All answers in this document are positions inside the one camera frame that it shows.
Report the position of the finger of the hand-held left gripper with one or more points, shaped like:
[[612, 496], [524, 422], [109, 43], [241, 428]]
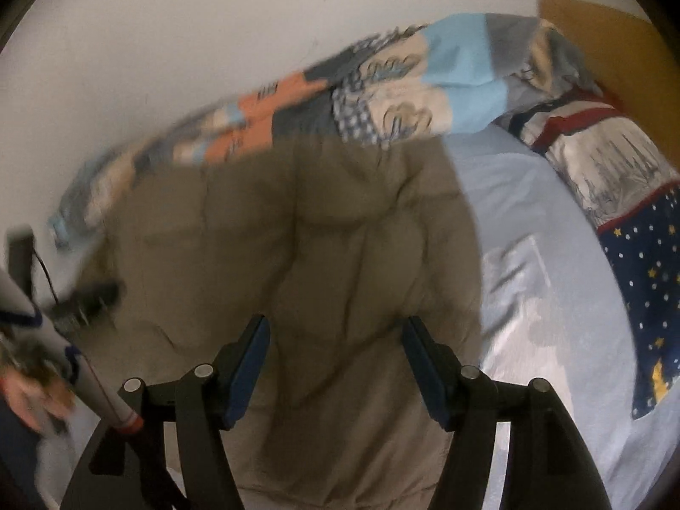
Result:
[[20, 260]]

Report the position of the olive puffer jacket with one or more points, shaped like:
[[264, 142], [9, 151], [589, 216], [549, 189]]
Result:
[[329, 255]]

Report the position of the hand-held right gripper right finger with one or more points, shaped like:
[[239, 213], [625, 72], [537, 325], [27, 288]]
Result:
[[425, 377]]

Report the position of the person's left hand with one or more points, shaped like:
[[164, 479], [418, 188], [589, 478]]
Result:
[[26, 396]]

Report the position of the wooden headboard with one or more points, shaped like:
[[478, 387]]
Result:
[[595, 32]]

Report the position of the patchwork elephant print blanket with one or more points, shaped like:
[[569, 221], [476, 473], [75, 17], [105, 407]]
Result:
[[457, 64]]

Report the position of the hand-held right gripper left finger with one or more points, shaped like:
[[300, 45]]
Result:
[[247, 377]]

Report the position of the striped starry printed pillow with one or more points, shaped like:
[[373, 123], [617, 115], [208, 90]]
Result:
[[600, 164]]

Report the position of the light blue bed sheet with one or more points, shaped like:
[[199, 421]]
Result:
[[531, 223]]

